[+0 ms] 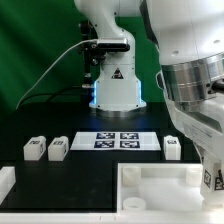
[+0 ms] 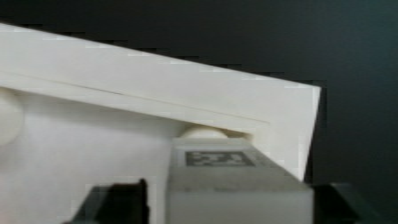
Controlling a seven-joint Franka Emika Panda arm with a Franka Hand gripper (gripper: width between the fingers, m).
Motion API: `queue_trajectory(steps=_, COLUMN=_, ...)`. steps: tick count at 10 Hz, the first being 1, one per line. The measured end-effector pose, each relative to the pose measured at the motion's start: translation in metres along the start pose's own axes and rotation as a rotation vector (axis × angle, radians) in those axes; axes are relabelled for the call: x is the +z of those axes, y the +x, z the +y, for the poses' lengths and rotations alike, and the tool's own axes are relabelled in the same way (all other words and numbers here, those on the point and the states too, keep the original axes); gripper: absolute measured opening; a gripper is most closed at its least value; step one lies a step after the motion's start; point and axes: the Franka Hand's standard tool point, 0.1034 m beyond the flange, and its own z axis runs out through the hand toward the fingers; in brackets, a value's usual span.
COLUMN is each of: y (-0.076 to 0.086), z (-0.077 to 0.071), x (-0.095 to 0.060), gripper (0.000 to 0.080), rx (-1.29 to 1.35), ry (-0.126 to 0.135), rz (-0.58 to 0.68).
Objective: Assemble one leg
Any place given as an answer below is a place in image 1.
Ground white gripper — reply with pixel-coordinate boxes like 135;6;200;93
165;96;224;166

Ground white square tabletop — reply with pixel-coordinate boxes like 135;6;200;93
117;163;224;212

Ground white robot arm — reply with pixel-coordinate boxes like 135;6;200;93
74;0;224;165

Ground white base tag plate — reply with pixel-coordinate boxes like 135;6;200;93
71;131;161;151

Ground white L-shaped obstacle fence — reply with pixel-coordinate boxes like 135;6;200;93
0;165;224;224

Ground black camera on mount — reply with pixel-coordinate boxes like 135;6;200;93
97;38;130;52

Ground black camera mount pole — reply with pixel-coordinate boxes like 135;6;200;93
79;20;97;88

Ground black cable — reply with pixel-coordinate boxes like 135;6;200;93
19;87;93;108

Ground white cable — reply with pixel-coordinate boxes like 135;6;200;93
15;39;98;110

